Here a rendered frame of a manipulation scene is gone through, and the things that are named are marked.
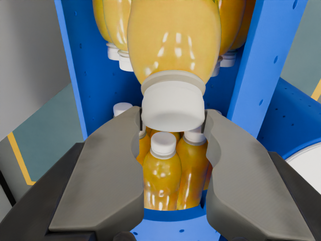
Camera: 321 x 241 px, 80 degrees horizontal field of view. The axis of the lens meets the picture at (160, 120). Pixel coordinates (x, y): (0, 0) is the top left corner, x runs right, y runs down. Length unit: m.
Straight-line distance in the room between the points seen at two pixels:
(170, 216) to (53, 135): 1.77
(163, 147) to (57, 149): 1.84
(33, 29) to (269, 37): 0.56
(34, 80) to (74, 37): 0.33
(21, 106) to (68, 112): 1.20
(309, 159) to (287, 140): 0.06
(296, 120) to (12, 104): 0.70
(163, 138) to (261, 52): 0.18
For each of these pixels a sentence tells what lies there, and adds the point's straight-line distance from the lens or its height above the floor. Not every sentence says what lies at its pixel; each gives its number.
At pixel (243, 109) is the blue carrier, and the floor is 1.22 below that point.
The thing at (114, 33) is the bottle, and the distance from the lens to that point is 0.26.
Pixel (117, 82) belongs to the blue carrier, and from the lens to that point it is 0.41.
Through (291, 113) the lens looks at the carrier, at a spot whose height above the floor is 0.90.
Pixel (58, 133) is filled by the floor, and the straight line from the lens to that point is 1.94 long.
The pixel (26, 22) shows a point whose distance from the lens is 0.62.
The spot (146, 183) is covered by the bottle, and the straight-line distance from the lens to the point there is 0.33.
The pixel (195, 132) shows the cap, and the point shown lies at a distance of 0.32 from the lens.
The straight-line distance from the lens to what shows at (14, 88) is 0.57.
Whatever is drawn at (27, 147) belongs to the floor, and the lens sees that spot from 2.22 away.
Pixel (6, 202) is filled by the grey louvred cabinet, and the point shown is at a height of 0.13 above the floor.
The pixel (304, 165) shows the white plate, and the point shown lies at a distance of 0.58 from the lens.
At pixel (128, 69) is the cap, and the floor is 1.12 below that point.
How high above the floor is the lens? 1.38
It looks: 58 degrees down
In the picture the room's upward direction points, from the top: 177 degrees counter-clockwise
